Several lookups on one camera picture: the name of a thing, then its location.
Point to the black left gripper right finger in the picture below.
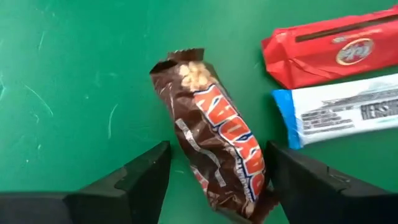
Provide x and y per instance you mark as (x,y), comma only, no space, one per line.
(311,199)

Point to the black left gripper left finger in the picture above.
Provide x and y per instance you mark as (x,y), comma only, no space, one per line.
(133,186)

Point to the white blue Hershey's bar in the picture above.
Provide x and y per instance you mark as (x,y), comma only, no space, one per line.
(342,112)

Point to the brown Snickers bar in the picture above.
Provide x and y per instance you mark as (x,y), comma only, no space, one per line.
(217,140)

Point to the red KitKat bar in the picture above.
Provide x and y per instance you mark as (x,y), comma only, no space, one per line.
(326,59)

